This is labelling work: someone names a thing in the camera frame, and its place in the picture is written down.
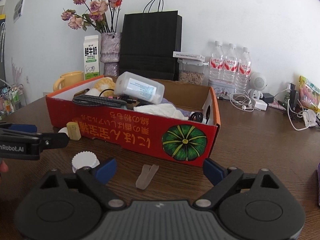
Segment braided black cable coil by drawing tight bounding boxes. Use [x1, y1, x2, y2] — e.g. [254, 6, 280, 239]
[71, 94, 128, 108]

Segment white tissue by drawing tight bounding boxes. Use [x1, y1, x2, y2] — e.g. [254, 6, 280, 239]
[133, 103, 191, 120]

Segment purple linen drawstring bag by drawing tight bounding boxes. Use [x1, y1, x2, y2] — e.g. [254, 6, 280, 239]
[161, 98, 193, 117]

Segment yellow white plush toy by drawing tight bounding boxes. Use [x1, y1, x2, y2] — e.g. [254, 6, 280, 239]
[86, 77, 116, 98]

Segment translucent plastic bottle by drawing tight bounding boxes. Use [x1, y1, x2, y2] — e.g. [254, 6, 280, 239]
[114, 72, 165, 105]

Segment white bottle cap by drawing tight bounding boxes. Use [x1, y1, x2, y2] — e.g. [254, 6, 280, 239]
[59, 127, 68, 135]

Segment person's left hand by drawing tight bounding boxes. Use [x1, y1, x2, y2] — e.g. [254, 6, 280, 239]
[0, 161, 9, 174]

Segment white scalloped lid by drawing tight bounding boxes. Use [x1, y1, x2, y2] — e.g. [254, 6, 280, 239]
[72, 151, 100, 173]

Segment translucent plastic clip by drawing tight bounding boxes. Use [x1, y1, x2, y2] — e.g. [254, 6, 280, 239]
[136, 164, 159, 190]

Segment beige eraser block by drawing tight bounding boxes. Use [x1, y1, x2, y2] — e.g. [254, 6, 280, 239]
[66, 122, 81, 141]

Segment red cardboard box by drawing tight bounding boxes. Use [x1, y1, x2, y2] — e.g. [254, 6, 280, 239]
[46, 75, 221, 167]

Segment yellow ceramic mug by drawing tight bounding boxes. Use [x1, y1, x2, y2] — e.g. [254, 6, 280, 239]
[53, 71, 84, 92]

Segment white charger block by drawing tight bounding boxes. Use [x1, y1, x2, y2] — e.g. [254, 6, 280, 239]
[252, 99, 268, 111]

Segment decorated metal tin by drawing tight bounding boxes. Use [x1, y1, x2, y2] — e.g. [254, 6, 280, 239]
[208, 79, 235, 100]

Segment black power adapter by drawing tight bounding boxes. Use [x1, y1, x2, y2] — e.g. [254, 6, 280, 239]
[262, 93, 274, 104]

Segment white robot speaker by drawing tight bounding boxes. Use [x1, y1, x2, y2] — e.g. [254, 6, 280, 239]
[248, 73, 267, 100]

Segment clear jar of seeds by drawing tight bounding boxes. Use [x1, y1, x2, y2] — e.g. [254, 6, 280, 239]
[178, 59, 208, 86]

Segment white green milk carton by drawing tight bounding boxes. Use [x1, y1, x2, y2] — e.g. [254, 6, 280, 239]
[83, 35, 100, 80]

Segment purple tissue pack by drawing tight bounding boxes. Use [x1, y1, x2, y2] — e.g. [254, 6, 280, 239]
[317, 163, 320, 207]

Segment right water bottle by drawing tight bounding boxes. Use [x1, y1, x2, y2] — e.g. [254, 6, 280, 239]
[235, 47, 252, 94]

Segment water bottle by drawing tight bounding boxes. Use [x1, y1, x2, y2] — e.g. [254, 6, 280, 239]
[223, 43, 238, 83]
[209, 41, 224, 80]
[235, 47, 252, 94]

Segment middle water bottle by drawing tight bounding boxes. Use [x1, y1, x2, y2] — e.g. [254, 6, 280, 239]
[223, 43, 238, 83]

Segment black upright device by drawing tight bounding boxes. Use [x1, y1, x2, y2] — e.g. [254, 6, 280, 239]
[288, 83, 298, 112]

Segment white face mask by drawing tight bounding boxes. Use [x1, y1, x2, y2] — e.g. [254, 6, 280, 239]
[302, 109, 317, 128]

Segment left water bottle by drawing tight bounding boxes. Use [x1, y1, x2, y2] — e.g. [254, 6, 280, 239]
[209, 41, 224, 80]

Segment purple glitter vase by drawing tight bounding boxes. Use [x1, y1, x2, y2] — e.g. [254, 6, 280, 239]
[100, 33, 121, 76]

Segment yellow snack bag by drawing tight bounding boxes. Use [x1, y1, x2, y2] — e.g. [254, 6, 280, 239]
[298, 76, 320, 114]

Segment flat white box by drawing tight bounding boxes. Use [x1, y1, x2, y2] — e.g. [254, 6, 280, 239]
[173, 51, 206, 62]

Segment black paper shopping bag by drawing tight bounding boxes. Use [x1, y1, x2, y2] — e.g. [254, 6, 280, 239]
[119, 0, 182, 81]

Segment dried pink rose bouquet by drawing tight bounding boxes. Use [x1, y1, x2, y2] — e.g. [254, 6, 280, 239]
[61, 0, 123, 34]

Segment wire storage rack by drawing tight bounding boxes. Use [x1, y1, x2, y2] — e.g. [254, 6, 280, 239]
[0, 84, 27, 120]

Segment white wired earphones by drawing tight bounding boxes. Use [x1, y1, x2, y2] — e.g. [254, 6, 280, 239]
[229, 92, 255, 112]

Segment white charging cable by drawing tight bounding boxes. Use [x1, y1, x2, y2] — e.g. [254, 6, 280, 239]
[273, 87, 313, 132]

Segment wall notice paper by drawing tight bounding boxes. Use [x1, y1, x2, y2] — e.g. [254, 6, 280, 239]
[13, 0, 25, 23]

